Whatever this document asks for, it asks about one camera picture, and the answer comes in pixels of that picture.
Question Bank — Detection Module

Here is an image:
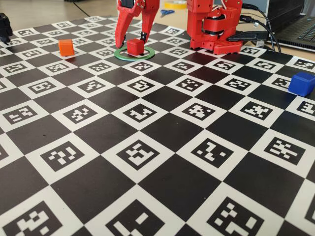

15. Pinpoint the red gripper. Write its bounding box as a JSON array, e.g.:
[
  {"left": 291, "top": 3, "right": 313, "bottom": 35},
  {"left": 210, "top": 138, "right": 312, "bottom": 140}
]
[{"left": 114, "top": 0, "right": 160, "bottom": 49}]

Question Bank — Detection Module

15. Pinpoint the red cube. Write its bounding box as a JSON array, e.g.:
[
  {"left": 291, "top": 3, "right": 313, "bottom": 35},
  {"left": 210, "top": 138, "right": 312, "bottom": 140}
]
[{"left": 126, "top": 38, "right": 145, "bottom": 56}]

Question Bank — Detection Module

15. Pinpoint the orange cube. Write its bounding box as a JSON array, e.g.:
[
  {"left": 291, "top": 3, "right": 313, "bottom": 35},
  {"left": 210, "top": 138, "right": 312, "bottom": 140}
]
[{"left": 58, "top": 39, "right": 74, "bottom": 57}]

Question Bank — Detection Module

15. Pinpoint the blue cube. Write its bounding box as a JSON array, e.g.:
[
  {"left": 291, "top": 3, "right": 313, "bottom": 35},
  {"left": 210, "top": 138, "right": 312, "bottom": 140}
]
[{"left": 287, "top": 72, "right": 315, "bottom": 97}]

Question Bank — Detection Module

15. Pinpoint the yellow tape roll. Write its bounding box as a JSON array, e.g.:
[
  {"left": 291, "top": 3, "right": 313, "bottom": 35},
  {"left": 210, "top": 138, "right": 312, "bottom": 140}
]
[{"left": 164, "top": 0, "right": 187, "bottom": 9}]

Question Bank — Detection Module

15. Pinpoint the black flat adapter plug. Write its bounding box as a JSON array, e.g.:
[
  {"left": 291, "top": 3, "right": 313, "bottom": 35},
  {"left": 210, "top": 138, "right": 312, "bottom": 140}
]
[{"left": 227, "top": 31, "right": 268, "bottom": 42}]

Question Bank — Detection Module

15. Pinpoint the black laptop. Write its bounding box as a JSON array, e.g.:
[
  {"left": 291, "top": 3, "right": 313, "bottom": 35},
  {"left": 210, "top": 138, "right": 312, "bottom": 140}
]
[{"left": 267, "top": 0, "right": 315, "bottom": 51}]

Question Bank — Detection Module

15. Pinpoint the checkerboard marker mat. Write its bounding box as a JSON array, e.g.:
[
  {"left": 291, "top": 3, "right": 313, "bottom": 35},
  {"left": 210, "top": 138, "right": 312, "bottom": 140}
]
[{"left": 0, "top": 15, "right": 315, "bottom": 236}]

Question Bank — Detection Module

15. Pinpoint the green flat ring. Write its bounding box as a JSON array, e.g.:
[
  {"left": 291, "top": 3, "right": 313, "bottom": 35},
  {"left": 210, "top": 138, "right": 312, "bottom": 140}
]
[{"left": 114, "top": 46, "right": 156, "bottom": 61}]

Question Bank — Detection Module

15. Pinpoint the black usb plug cable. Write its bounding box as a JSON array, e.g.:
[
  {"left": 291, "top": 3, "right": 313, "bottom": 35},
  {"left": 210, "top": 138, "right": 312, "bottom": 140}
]
[{"left": 240, "top": 14, "right": 276, "bottom": 51}]

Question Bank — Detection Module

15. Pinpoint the black looped usb cable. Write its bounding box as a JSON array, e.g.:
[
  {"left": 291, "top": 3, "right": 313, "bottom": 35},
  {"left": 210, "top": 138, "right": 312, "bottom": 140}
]
[{"left": 242, "top": 4, "right": 283, "bottom": 53}]

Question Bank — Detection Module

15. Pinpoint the black camera stand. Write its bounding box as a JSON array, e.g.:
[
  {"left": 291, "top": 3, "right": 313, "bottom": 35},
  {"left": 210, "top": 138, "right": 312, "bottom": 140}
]
[{"left": 0, "top": 12, "right": 13, "bottom": 45}]

